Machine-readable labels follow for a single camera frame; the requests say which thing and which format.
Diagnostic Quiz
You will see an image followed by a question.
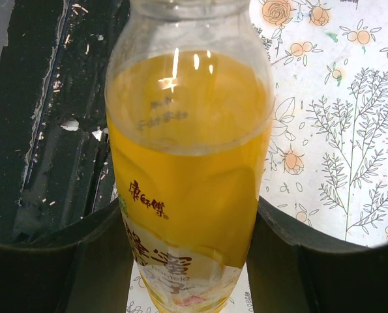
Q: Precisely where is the floral table mat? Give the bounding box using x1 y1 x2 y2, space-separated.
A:
125 0 388 313

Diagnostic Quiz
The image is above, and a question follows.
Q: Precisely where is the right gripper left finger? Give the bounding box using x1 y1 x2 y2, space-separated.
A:
0 200 133 312

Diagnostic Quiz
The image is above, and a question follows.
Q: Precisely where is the yellow juice bottle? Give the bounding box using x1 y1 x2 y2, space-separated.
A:
105 1 274 312

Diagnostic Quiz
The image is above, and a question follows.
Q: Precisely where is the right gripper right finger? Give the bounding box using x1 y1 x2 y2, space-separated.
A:
246 199 388 313

